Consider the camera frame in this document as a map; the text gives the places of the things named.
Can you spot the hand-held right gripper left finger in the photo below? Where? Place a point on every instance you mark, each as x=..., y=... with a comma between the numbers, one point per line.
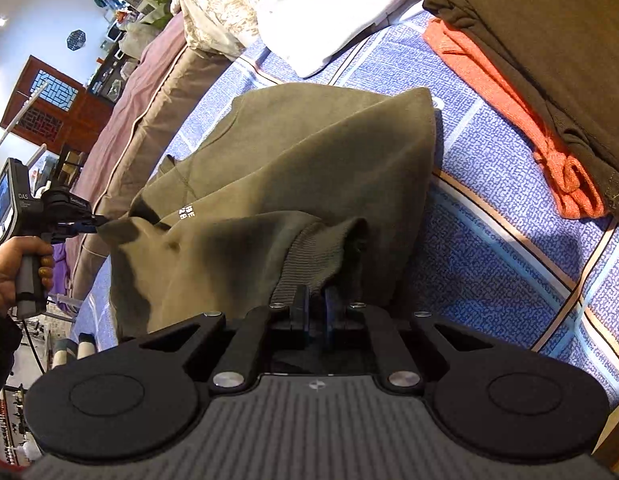
x=302, y=310

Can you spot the green plant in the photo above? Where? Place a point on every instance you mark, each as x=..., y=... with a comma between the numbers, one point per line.
x=157, y=5

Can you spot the orange garment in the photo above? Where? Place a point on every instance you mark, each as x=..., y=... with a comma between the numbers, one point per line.
x=494, y=90

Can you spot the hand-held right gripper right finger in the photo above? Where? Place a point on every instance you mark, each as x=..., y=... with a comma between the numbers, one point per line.
x=332, y=310

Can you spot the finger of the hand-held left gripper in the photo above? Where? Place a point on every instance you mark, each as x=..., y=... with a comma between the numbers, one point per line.
x=86, y=223

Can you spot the beige floral quilt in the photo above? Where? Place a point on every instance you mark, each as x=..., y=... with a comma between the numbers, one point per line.
x=214, y=0

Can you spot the person's left forearm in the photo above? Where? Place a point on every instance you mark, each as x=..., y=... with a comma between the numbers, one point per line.
x=1, y=350

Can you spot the octagonal wall decoration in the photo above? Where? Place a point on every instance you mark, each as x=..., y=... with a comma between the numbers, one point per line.
x=75, y=39

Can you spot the person's left hand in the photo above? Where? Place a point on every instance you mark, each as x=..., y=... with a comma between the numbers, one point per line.
x=4, y=275

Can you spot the wooden cabinet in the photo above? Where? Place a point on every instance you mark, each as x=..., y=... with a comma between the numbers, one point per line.
x=54, y=105

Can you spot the purple pillow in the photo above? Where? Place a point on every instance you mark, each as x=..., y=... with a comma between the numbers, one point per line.
x=61, y=262

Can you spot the olive green sweatshirt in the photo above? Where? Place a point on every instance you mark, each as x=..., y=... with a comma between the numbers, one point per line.
x=289, y=170

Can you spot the tan bed base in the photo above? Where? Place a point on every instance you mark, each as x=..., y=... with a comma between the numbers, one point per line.
x=174, y=105

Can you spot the dark brown garment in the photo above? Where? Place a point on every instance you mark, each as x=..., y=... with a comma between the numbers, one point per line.
x=554, y=35

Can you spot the white garment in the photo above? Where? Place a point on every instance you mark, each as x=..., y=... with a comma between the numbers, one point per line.
x=329, y=20

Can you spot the purple bed cover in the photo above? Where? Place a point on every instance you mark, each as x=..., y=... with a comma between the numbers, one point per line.
x=139, y=90

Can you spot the white pole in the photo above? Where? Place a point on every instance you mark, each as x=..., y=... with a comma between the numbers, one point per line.
x=19, y=110

